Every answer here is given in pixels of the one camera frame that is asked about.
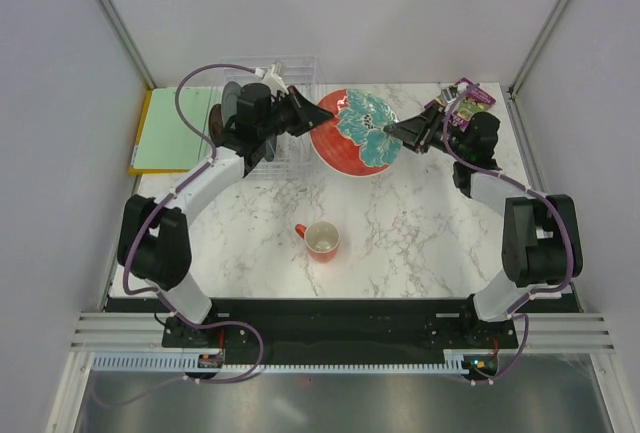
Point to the red plate teal flower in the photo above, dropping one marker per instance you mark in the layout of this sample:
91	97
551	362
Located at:
354	142

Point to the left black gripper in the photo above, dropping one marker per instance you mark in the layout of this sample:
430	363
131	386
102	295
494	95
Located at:
306	113

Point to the white slotted cable duct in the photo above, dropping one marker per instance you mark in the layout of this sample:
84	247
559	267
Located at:
194	363

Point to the green cutting board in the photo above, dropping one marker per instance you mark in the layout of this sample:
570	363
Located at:
195	104

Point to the dark red floral plate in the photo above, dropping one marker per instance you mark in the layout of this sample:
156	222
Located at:
216	127

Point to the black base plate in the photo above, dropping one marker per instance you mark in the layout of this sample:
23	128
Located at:
341	332

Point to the dark teal blossom plate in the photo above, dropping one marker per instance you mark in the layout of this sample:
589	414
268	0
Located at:
270	149

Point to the clear wire dish rack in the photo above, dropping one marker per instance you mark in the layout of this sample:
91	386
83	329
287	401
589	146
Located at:
293	153

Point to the yellow cutting board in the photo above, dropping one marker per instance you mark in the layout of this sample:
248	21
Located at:
160	145

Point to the grey-teal plate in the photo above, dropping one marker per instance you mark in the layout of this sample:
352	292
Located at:
229	99

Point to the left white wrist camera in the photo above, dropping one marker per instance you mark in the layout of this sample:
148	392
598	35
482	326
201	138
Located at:
271	77

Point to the orange mug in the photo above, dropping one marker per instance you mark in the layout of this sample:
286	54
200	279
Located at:
321	239

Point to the purple book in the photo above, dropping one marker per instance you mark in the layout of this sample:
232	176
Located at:
475	101

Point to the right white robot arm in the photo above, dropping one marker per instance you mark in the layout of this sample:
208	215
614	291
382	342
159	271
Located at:
540	250

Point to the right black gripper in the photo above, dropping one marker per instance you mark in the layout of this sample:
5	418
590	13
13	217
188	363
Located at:
409	131

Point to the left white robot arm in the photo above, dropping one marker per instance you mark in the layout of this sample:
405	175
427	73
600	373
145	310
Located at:
154	242

